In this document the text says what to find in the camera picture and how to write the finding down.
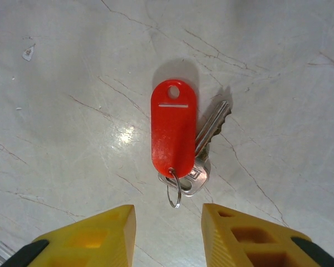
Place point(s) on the silver key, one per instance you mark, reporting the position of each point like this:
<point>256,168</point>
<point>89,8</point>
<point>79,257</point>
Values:
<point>201,173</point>

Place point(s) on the small white paper scrap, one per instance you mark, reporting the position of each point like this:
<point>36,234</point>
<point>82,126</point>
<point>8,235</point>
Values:
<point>28,53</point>

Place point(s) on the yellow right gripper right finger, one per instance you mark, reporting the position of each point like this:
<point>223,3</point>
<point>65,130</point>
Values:
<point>217,242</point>

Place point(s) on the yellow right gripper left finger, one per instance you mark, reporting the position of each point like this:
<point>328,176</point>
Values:
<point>94,244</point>

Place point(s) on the red plastic key tag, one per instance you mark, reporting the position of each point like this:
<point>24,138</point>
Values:
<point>172,133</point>

